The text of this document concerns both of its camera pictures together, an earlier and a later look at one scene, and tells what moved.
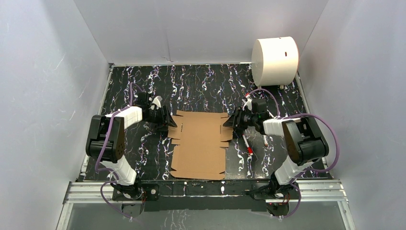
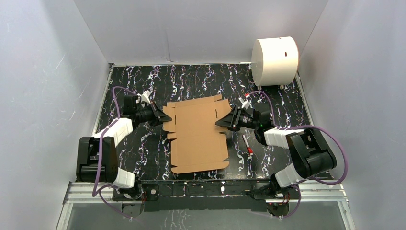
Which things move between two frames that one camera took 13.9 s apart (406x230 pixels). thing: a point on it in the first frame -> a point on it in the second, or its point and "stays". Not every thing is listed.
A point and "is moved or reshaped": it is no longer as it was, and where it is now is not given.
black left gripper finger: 168,118 -> 161,115
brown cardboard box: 200,137 is moved or reshaped
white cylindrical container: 275,61 stays
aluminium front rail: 323,191 stays
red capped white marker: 250,149 stays
